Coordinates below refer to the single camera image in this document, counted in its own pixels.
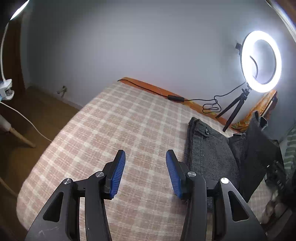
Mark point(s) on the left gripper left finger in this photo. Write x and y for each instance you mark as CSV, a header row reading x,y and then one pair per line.
x,y
59,217

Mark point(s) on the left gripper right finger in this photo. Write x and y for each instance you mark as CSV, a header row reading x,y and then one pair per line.
x,y
233,219

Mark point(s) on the green striped pillow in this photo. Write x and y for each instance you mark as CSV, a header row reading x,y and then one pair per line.
x,y
287,147

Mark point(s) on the pink plaid bed sheet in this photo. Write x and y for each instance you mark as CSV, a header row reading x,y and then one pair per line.
x,y
145,126

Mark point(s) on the black mini tripod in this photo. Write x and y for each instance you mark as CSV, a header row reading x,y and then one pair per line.
x,y
238,103

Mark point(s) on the wooden chair leg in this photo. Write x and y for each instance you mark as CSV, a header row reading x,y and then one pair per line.
x,y
6,127

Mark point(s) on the white clip lamp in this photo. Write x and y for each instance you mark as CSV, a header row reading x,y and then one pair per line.
x,y
10,10

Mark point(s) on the white ring light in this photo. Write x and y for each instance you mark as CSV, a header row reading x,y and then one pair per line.
x,y
260,61

